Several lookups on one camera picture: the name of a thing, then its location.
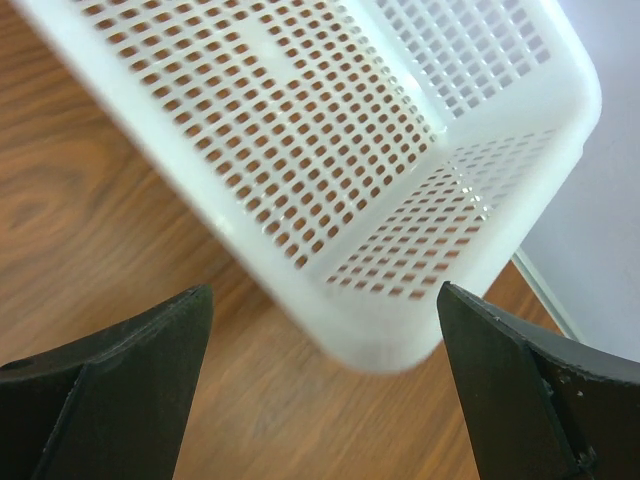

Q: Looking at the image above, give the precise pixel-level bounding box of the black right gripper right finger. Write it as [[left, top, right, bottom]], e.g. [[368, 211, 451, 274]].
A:
[[437, 282, 639, 479]]

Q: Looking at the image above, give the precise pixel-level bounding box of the white perforated plastic basket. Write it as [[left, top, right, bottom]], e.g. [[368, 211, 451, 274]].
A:
[[16, 1, 602, 372]]

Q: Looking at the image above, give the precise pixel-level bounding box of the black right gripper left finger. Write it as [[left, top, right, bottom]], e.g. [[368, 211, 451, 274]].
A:
[[1, 285, 213, 479]]

